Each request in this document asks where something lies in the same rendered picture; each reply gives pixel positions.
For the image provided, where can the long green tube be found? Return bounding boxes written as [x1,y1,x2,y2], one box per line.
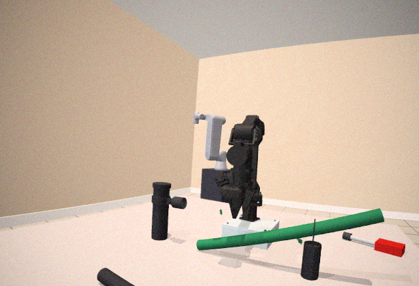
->
[196,208,384,251]

